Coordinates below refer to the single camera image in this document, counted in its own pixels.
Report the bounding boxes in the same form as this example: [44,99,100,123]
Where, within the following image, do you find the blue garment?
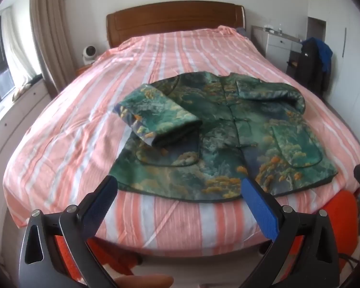
[305,37,333,73]

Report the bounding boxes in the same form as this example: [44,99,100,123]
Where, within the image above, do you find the cloth on window sill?
[12,76,43,100]

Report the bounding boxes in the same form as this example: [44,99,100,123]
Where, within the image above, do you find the beige curtain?
[28,0,78,96]

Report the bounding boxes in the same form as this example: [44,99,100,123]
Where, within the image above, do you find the black jacket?
[291,39,331,97]

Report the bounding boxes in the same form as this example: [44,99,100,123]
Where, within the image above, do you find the white security camera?
[81,46,98,65]

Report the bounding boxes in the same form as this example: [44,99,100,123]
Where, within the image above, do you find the green printed jacket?
[109,71,339,204]

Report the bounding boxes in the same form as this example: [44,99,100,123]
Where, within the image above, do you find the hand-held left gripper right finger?
[241,178,340,288]

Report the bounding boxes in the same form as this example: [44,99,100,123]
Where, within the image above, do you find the wooden nightstand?
[76,64,94,77]

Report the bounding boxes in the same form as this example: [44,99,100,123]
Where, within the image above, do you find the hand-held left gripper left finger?
[18,175,119,288]

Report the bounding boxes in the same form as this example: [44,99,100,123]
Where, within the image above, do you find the person's left hand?
[114,274,174,288]

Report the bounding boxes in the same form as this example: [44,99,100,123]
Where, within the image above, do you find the white wardrobe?
[306,0,360,144]

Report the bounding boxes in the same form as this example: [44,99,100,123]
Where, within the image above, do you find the white window bench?
[0,79,53,216]

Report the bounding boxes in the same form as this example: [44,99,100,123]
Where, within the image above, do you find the bed with pink striped sheet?
[3,25,360,258]

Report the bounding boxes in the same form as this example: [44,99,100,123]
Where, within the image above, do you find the white dresser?
[265,25,302,66]

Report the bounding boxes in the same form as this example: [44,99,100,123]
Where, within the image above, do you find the wooden headboard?
[106,0,246,48]

